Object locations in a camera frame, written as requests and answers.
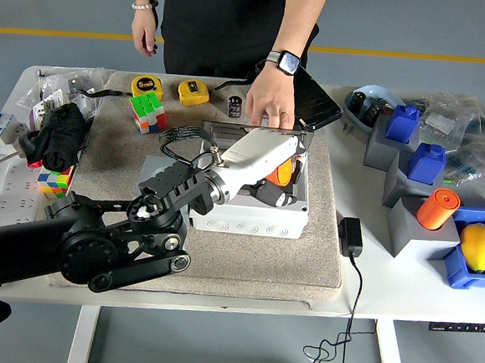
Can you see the clear bag pale parts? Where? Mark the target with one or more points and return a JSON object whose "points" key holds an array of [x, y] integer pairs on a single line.
{"points": [[440, 119]]}

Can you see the person's left forearm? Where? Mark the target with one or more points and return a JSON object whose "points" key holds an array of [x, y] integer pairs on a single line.
{"points": [[301, 22]]}

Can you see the black plug adapter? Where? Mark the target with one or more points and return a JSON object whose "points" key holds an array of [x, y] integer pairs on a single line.
{"points": [[351, 236]]}

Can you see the small colourful puzzle cube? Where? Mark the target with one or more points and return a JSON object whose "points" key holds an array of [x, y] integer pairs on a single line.
{"points": [[55, 181]]}

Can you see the black folded cloth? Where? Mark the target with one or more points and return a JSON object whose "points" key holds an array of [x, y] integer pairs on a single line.
{"points": [[61, 138]]}

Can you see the clear bag dark parts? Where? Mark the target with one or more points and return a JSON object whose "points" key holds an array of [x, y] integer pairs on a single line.
{"points": [[479, 158]]}

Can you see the black capacitor cylinder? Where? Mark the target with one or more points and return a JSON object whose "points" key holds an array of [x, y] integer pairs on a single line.
{"points": [[374, 110], [235, 107], [357, 100]]}

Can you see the black flat power unit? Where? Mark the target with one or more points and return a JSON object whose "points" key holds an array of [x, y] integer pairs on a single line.
{"points": [[316, 103]]}

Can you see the grey holder block round hole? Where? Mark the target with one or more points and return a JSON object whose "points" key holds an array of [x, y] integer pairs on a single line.
{"points": [[153, 164]]}

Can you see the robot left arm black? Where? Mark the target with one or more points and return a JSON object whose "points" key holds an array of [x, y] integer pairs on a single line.
{"points": [[95, 241]]}

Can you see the orange battery cylinder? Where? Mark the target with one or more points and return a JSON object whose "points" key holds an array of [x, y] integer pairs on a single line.
{"points": [[281, 174], [435, 211]]}

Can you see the round yellow tape measure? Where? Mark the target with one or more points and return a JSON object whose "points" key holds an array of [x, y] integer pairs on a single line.
{"points": [[147, 85]]}

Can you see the white table leg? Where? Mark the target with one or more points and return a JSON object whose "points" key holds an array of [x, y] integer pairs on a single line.
{"points": [[83, 337], [392, 361]]}

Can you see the squarish yellow tape measure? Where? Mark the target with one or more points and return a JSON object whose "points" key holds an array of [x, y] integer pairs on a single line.
{"points": [[192, 93]]}

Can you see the person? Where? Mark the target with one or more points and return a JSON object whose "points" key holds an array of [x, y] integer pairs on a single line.
{"points": [[221, 20]]}

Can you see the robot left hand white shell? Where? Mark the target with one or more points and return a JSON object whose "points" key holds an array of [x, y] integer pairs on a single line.
{"points": [[261, 153]]}

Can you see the transparent hinged box lid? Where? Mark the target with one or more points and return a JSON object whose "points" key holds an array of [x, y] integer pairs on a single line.
{"points": [[225, 131]]}

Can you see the yellow lemon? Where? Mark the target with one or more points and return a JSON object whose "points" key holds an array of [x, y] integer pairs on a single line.
{"points": [[478, 248]]}

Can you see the grey-brown mat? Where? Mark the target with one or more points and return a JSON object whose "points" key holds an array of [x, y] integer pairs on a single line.
{"points": [[261, 267]]}

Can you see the large colourful puzzle cube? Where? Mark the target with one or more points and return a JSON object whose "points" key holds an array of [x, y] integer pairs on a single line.
{"points": [[147, 111]]}

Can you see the white plug adapter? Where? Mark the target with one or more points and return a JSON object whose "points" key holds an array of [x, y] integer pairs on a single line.
{"points": [[19, 132]]}

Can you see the person's right hand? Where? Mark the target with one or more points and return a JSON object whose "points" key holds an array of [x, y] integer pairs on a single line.
{"points": [[145, 31]]}

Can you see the blue bottle-shaped block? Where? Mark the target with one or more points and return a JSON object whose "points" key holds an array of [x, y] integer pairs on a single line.
{"points": [[426, 164], [402, 127]]}

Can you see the wrist smartwatch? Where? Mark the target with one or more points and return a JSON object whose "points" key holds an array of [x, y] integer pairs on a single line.
{"points": [[287, 62]]}

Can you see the small pronged plug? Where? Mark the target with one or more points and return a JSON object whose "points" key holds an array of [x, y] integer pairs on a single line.
{"points": [[347, 128]]}

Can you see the grey plastic enclosure box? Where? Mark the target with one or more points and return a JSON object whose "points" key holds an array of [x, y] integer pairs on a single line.
{"points": [[243, 225]]}

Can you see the light blue bowl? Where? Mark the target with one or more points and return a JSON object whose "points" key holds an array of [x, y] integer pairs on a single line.
{"points": [[377, 91]]}

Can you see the person's left hand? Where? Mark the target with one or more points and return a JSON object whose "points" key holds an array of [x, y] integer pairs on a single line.
{"points": [[272, 95]]}

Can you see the blue plastic bin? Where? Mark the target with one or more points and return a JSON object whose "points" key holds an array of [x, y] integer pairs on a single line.
{"points": [[458, 270]]}

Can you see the black table control panel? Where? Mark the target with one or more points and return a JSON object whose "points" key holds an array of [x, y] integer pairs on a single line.
{"points": [[462, 328]]}

